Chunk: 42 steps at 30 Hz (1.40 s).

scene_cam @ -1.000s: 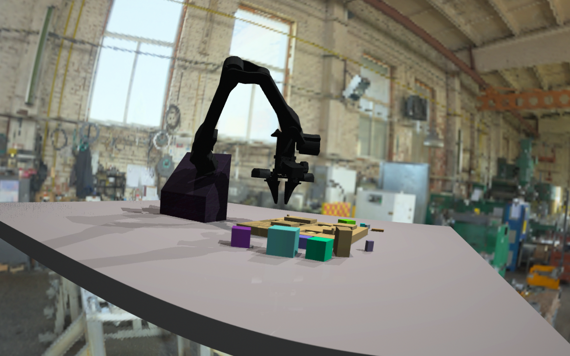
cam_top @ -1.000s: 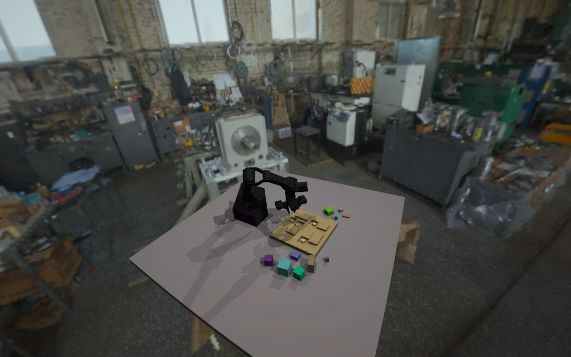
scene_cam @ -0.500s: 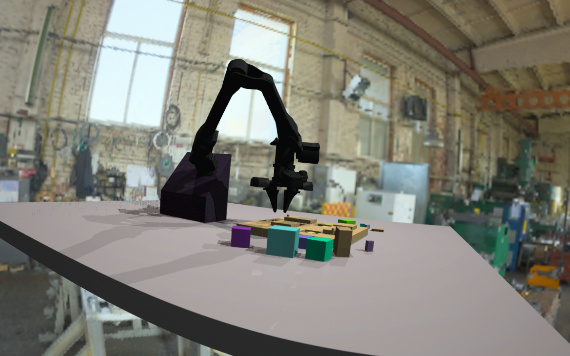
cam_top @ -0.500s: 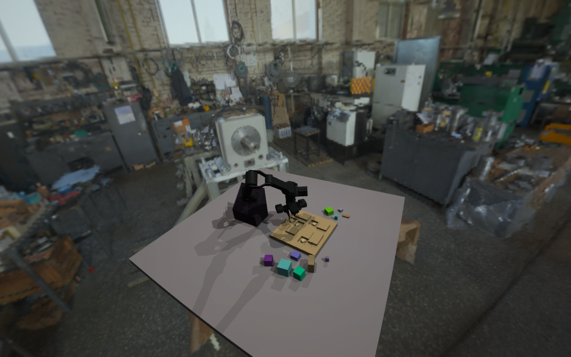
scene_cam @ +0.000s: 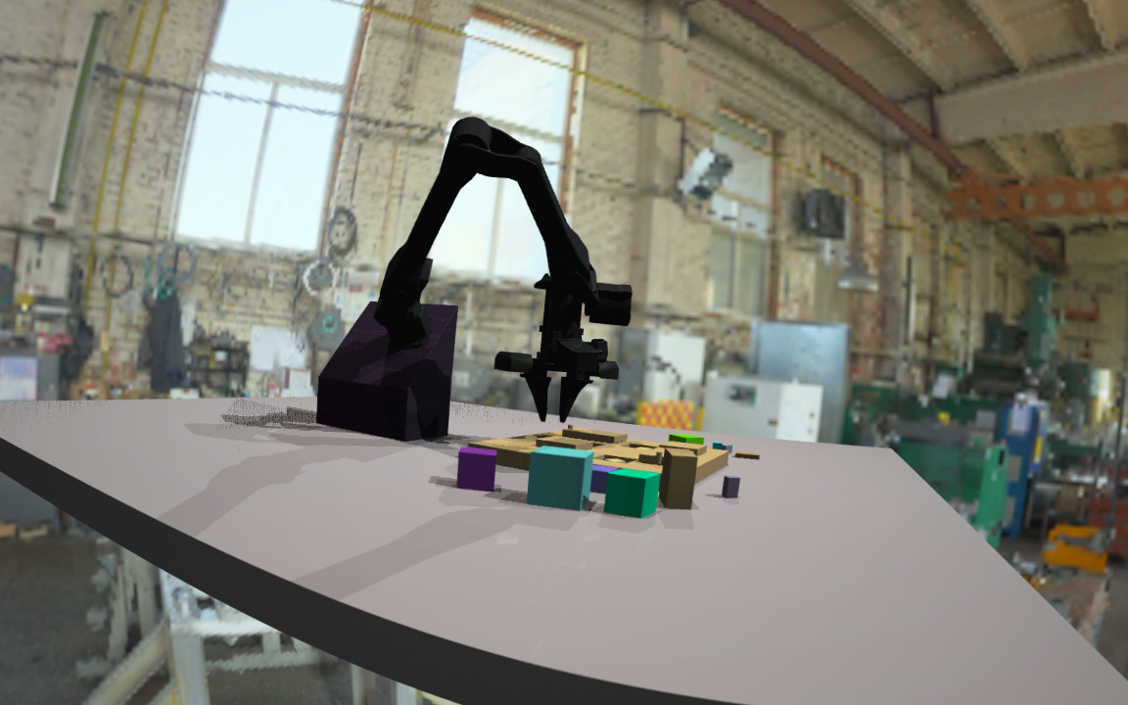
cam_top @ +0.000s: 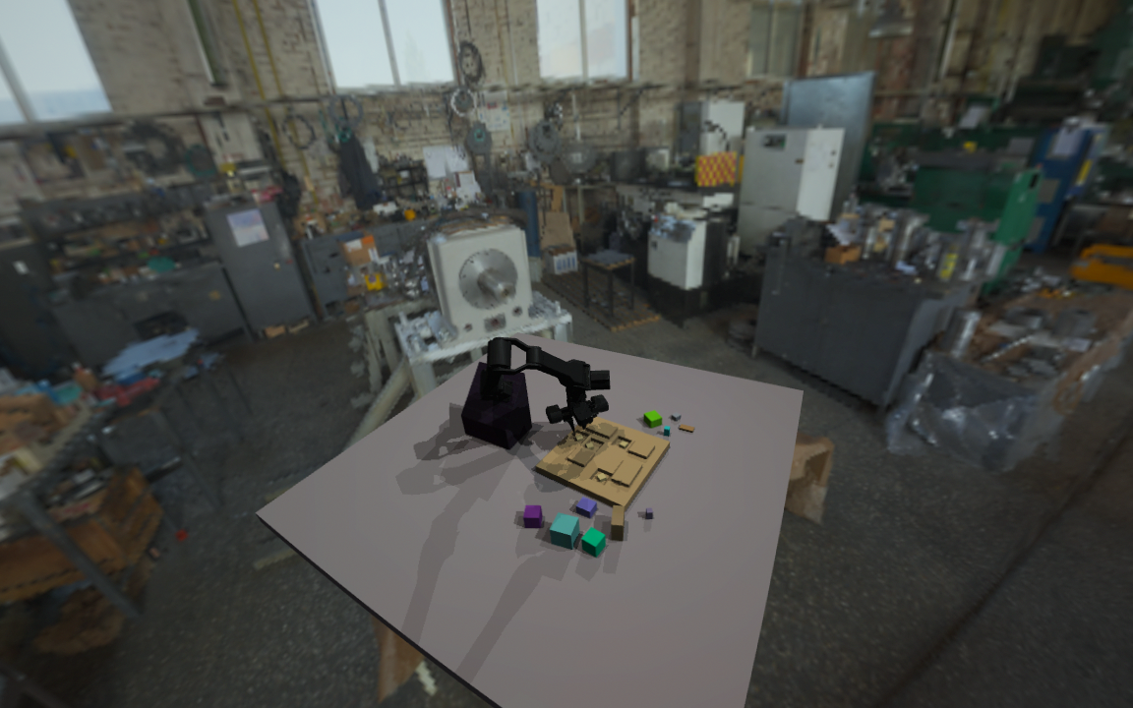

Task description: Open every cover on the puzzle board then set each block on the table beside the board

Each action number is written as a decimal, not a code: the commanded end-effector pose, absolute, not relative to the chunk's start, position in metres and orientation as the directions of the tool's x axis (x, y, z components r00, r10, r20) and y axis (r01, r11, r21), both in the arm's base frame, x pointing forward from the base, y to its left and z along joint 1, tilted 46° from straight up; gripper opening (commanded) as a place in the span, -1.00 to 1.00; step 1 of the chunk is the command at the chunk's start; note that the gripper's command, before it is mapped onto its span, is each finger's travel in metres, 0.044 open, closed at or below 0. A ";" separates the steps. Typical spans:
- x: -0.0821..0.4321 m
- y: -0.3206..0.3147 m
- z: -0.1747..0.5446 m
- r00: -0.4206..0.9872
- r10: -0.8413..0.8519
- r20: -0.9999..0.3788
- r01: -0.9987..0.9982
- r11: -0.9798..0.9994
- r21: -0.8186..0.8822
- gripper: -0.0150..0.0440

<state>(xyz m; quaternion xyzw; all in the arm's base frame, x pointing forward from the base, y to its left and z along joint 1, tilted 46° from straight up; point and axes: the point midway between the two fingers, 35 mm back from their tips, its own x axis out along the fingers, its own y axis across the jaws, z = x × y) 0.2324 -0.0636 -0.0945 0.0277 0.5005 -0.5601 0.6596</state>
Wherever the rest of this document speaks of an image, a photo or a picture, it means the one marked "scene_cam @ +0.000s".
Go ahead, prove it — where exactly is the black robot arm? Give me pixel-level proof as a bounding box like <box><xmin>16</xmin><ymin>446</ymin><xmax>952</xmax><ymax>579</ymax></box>
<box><xmin>373</xmin><ymin>117</ymin><xmax>633</xmax><ymax>373</ymax></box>

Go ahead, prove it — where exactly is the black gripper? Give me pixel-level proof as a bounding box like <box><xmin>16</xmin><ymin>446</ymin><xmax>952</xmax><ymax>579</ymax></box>
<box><xmin>494</xmin><ymin>318</ymin><xmax>619</xmax><ymax>423</ymax></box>

